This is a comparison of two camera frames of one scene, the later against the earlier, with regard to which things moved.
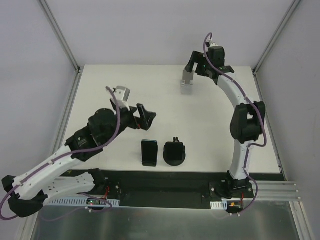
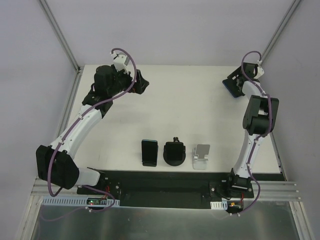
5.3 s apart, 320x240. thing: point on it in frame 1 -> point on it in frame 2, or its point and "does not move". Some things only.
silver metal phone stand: [186, 83] -> [199, 160]
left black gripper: [136, 118] -> [136, 81]
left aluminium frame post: [59, 36] does not move
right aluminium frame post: [275, 37] does not move
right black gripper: [200, 68] -> [236, 81]
